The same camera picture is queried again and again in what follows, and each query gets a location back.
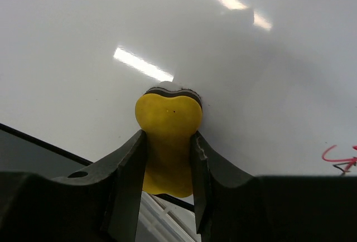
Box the aluminium table frame rail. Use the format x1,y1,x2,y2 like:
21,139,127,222
136,192,201,241

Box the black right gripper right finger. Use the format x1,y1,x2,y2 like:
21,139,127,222
190,133,356,241

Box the white dry-erase whiteboard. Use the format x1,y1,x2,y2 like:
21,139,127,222
1,0,356,177

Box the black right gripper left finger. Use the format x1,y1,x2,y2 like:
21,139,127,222
1,131,147,241

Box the yellow bone-shaped eraser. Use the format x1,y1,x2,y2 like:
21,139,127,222
135,81,203,198

